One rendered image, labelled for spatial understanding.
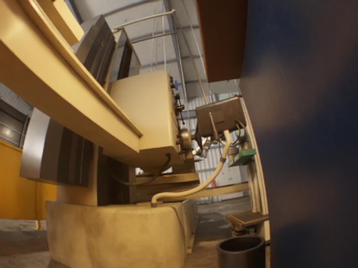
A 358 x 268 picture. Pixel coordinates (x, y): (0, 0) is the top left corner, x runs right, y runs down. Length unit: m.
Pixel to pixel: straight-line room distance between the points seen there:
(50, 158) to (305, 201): 1.06
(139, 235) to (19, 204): 2.18
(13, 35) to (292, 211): 0.74
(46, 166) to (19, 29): 0.72
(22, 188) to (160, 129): 2.38
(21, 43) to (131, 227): 1.09
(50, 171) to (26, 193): 1.90
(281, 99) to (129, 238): 1.07
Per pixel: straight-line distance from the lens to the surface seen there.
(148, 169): 2.04
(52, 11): 0.79
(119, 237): 1.12
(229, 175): 8.60
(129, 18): 8.36
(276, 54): 0.17
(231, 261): 0.25
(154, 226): 1.10
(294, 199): 0.19
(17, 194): 2.83
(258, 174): 1.74
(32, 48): 0.63
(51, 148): 1.05
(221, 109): 1.09
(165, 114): 1.32
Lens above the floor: 0.69
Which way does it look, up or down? 22 degrees up
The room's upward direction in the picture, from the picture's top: 5 degrees counter-clockwise
